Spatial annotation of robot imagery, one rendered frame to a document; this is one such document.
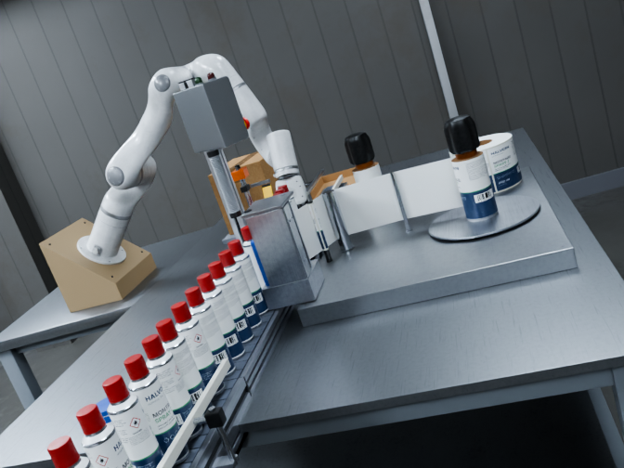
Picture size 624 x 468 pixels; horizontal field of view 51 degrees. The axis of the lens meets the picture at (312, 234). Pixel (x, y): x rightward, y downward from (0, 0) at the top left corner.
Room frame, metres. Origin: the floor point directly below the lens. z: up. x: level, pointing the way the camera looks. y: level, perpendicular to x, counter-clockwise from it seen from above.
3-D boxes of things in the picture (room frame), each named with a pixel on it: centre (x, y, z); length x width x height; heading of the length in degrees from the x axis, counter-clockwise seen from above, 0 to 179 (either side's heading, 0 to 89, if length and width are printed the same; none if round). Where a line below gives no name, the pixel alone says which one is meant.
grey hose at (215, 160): (1.96, 0.20, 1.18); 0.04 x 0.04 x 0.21
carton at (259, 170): (2.82, 0.17, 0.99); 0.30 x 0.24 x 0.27; 161
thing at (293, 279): (1.65, 0.09, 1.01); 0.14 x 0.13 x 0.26; 164
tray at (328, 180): (3.04, -0.22, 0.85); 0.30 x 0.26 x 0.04; 164
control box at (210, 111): (2.00, 0.17, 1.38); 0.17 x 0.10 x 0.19; 39
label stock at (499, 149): (2.05, -0.60, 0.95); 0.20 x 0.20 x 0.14
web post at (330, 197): (1.90, -0.09, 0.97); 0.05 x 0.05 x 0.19
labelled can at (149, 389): (1.05, 0.36, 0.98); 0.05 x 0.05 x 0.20
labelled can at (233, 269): (1.54, 0.21, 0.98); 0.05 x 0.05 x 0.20
